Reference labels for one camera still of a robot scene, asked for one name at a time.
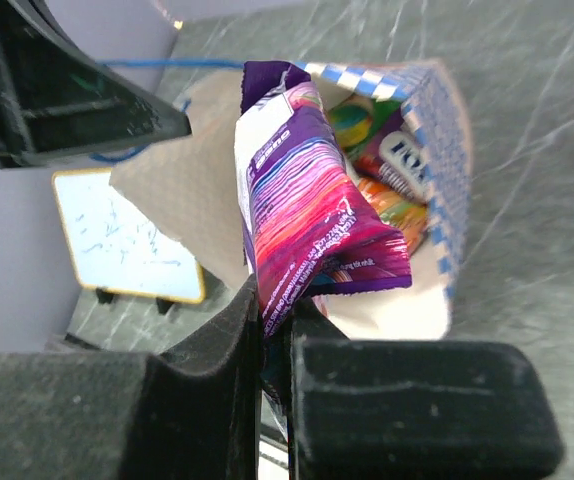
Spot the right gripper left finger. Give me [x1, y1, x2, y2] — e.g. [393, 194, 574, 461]
[162, 275, 262, 479]

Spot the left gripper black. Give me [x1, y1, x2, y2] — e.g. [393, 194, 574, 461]
[0, 1, 191, 168]

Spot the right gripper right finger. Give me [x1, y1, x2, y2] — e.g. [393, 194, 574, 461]
[286, 298, 347, 480]

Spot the purple snack packet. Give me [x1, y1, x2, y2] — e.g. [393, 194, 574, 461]
[234, 61, 412, 431]

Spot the blue checkered paper bag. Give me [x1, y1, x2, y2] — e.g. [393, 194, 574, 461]
[110, 59, 473, 340]

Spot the colourful candy packet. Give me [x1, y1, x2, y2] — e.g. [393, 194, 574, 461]
[349, 111, 428, 204]

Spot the green snack packet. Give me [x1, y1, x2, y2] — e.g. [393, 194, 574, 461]
[326, 94, 403, 157]

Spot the small whiteboard yellow frame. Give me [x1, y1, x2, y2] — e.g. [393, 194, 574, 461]
[52, 168, 206, 304]

